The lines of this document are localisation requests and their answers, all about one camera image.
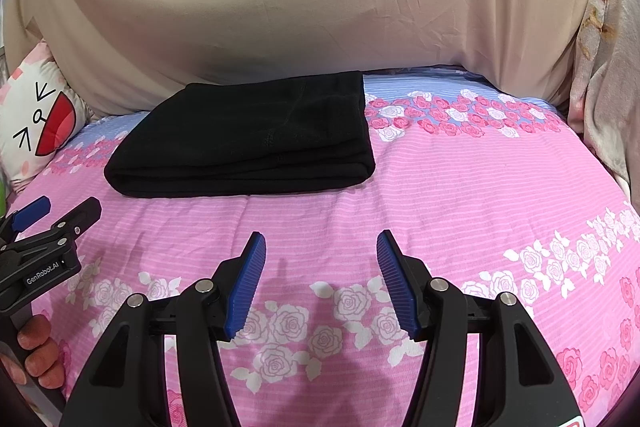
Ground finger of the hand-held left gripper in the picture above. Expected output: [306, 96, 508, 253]
[25, 198, 102, 258]
[0, 197, 52, 244]

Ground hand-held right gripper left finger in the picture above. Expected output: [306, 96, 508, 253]
[60, 232, 267, 427]

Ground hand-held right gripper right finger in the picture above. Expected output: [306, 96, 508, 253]
[376, 229, 583, 427]

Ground black pants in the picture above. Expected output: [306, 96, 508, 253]
[103, 70, 377, 198]

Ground person's left hand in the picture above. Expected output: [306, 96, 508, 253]
[15, 314, 67, 390]

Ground white cartoon face pillow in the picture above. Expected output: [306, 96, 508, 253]
[0, 39, 93, 188]

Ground pink floral bed sheet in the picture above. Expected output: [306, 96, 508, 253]
[0, 67, 640, 427]

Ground grey printed fleece blanket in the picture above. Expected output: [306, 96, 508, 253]
[567, 0, 640, 198]

